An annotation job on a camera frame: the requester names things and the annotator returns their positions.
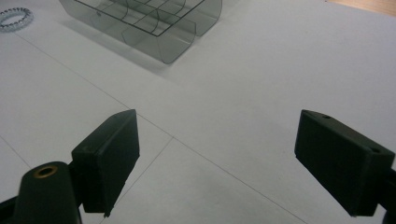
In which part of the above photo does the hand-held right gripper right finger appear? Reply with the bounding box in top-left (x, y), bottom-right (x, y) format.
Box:
top-left (294, 109), bottom-right (396, 224)

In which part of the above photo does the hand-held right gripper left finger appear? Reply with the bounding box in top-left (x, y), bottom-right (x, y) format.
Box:
top-left (12, 108), bottom-right (141, 224)

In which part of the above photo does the transparent grey compartment organizer box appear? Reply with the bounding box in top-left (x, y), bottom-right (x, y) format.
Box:
top-left (58, 0), bottom-right (223, 65)

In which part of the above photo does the clear spiral hair tie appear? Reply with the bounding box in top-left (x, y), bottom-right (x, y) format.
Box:
top-left (0, 7), bottom-right (35, 33)

